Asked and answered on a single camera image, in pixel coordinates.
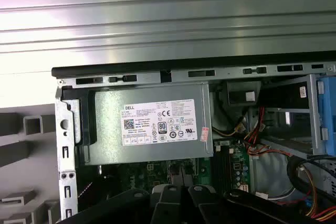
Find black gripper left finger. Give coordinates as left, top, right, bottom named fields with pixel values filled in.
left=59, top=185, right=182, bottom=224

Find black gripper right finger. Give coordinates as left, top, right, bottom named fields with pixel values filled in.
left=187, top=185, right=323, bottom=224

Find orange red disk power wires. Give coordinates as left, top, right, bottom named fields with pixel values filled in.
left=296, top=166, right=336, bottom=222

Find green motherboard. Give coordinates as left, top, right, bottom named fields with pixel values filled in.
left=98, top=140, right=254, bottom=196

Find black RAM slot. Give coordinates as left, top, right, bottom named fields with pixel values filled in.
left=214, top=145, right=219, bottom=194
left=218, top=145, right=224, bottom=194
left=223, top=145, right=228, bottom=194
left=226, top=145, right=232, bottom=194

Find grey power supply unit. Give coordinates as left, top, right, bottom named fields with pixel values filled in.
left=83, top=83, right=214, bottom=166

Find black open PC case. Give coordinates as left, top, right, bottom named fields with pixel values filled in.
left=51, top=57, right=336, bottom=224

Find blue plastic drive latch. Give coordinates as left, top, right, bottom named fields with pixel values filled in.
left=316, top=77, right=336, bottom=156

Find grey parts rack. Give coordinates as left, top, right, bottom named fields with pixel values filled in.
left=0, top=103, right=61, bottom=224

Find yellow black power wires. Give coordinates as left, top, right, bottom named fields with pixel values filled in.
left=212, top=123, right=247, bottom=140

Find red black fan wire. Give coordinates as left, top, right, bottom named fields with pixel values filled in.
left=78, top=183, right=92, bottom=196

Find thick black cable bundle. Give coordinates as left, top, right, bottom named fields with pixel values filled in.
left=286, top=155, right=336, bottom=204

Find multicolour power wire bundle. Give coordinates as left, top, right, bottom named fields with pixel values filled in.
left=244, top=107, right=289, bottom=162

